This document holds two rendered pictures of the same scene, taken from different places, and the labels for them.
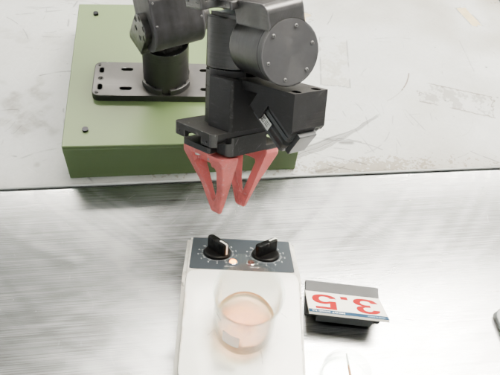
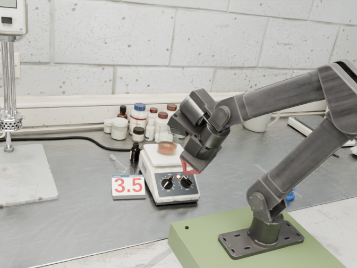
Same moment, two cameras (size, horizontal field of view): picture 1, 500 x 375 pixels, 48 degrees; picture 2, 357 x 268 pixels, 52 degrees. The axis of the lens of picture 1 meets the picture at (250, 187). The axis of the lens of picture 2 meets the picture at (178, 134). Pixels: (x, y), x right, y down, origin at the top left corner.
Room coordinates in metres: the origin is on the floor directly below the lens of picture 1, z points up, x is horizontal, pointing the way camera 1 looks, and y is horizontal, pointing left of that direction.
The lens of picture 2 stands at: (1.15, -0.29, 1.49)
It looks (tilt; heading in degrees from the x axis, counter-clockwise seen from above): 24 degrees down; 162
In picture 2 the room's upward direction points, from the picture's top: 9 degrees clockwise
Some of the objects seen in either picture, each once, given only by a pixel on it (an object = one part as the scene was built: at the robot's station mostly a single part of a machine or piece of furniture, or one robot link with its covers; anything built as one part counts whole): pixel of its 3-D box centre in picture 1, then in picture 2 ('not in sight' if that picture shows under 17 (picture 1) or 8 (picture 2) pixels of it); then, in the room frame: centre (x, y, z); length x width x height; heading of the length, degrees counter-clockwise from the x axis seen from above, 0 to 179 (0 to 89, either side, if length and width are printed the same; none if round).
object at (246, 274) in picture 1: (245, 309); (168, 141); (0.23, -0.01, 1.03); 0.07 x 0.06 x 0.08; 20
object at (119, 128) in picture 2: not in sight; (119, 128); (-0.05, -0.12, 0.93); 0.06 x 0.06 x 0.07
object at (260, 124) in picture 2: not in sight; (261, 112); (-0.16, 0.50, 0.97); 0.18 x 0.13 x 0.15; 22
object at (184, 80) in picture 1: (165, 62); (265, 226); (0.59, 0.14, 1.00); 0.20 x 0.07 x 0.08; 100
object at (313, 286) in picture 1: (345, 300); (128, 186); (0.30, -0.13, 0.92); 0.09 x 0.06 x 0.04; 91
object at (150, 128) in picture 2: not in sight; (150, 129); (-0.03, -0.01, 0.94); 0.03 x 0.03 x 0.08
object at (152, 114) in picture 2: not in sight; (152, 118); (-0.13, 0.02, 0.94); 0.05 x 0.05 x 0.09
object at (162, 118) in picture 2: not in sight; (161, 125); (-0.05, 0.04, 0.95); 0.06 x 0.06 x 0.10
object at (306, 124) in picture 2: not in sight; (321, 130); (-0.12, 0.79, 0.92); 0.26 x 0.19 x 0.05; 8
